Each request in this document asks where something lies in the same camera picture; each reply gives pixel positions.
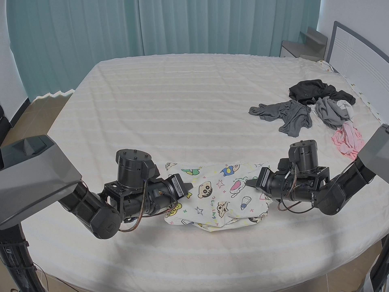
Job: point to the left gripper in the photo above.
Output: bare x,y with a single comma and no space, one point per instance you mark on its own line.
164,195

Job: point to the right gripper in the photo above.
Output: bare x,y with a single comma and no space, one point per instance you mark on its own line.
273,184

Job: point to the white printed pyjama top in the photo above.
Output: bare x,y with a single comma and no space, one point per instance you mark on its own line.
218,199

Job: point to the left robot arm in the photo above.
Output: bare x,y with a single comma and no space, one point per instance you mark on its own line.
39,175

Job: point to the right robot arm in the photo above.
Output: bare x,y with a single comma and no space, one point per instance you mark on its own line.
346,184

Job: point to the bed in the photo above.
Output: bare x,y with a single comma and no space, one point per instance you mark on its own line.
182,102

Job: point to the dark grey garment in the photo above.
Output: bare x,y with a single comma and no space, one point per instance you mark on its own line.
291,117

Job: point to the pink garment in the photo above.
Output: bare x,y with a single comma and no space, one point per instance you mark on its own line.
349,138

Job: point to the light grey garment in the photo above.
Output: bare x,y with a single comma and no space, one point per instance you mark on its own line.
328,114

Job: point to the black garment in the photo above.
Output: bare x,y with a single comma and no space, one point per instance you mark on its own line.
307,88

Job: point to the grey bedside table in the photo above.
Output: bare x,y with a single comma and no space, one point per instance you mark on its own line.
299,46

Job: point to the blue-green curtain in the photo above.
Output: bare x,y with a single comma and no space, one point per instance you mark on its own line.
152,17

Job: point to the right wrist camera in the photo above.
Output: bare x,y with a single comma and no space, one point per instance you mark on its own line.
284,166

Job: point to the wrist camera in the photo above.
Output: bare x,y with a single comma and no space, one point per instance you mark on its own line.
153,172
284,166

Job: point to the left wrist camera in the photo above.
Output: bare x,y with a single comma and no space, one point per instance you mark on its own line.
153,172

